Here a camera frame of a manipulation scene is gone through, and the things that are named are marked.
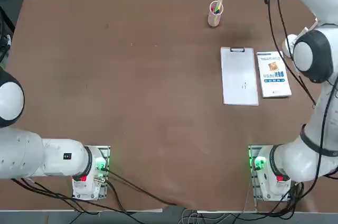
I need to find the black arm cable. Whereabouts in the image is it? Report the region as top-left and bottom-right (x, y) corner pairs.
(260, 0), (317, 108)

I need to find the pink transparent pen cup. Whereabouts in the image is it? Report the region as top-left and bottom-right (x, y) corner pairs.
(208, 0), (224, 27)

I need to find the white and blue book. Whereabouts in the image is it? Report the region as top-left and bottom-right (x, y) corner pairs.
(256, 51), (293, 99)

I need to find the black base cable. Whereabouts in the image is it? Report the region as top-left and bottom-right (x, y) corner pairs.
(104, 169), (178, 207)
(10, 178), (134, 214)

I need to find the clipboard with white paper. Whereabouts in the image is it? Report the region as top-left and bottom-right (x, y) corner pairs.
(220, 46), (259, 106)

